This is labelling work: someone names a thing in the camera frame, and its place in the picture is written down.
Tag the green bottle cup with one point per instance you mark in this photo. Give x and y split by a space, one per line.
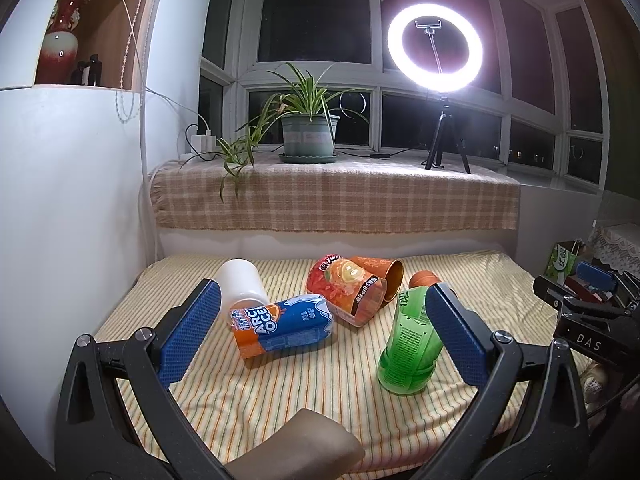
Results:
405 350

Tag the potted spider plant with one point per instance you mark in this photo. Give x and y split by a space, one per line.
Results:
307 132

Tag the striped yellow bed sheet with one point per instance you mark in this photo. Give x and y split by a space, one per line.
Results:
300 385

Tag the white charger plug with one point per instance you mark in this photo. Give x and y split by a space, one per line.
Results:
196 142
209 142

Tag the orange cup with gold inside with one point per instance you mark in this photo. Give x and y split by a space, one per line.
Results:
386 272

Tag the white window frame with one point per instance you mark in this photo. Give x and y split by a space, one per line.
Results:
375 74

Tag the green plant saucer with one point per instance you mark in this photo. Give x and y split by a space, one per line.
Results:
309 159

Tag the white lace cloth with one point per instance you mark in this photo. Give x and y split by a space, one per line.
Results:
617 242

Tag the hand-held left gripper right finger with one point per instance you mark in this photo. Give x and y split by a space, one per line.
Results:
457 335

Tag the dark bottle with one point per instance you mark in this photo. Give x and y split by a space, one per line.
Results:
93 70
77 74

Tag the white cup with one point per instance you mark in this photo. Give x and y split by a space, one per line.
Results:
240 280

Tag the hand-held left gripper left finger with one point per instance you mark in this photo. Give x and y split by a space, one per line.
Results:
192 330

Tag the small brown orange cup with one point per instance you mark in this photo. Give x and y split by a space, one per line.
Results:
425 279

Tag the phone clamp on rod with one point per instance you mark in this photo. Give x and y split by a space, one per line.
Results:
428 24

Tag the red and white vase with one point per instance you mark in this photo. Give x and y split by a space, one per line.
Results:
62 45

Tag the blue and orange bottle cup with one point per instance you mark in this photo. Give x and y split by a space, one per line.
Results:
295 330

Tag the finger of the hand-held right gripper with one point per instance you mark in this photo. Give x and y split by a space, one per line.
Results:
595 271
555 296

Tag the checked beige cloth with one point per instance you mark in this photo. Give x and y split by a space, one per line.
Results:
350 195

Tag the black tripod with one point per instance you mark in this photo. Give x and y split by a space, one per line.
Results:
442 130

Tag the white shelf cabinet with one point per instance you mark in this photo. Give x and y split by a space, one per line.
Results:
75 185

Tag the green paper bag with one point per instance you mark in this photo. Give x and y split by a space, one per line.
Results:
564 260

